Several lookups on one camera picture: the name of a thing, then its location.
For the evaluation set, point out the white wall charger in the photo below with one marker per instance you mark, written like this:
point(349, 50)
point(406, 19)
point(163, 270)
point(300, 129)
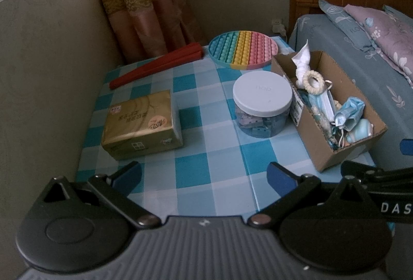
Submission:
point(278, 25)

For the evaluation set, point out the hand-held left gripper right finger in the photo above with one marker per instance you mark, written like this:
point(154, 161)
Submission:
point(280, 178)

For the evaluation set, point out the blue checked tablecloth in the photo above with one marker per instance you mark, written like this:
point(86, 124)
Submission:
point(206, 154)

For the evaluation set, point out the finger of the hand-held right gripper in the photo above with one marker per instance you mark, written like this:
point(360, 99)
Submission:
point(387, 178)
point(407, 147)

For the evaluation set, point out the round rainbow pop toy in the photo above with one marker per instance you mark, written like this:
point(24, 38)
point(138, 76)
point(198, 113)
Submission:
point(242, 47)

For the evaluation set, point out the cardboard box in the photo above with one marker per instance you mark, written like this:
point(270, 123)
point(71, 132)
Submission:
point(309, 144)

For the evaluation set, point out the pink floral pillow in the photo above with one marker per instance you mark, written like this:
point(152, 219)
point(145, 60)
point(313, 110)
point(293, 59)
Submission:
point(387, 31)

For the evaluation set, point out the white cloth wad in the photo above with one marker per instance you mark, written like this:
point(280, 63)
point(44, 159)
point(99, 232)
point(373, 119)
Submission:
point(301, 63)

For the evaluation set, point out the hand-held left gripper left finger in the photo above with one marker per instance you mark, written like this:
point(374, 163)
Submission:
point(127, 175)

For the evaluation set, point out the clear jar with white lid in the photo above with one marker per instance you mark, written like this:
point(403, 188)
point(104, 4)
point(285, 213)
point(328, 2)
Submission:
point(261, 92)

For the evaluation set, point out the red folded fan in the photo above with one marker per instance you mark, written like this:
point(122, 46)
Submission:
point(155, 68)

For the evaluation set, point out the gold tissue pack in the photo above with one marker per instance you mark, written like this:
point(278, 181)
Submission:
point(138, 125)

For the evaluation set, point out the blue floral pillow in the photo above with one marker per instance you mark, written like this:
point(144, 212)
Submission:
point(345, 25)
point(400, 12)

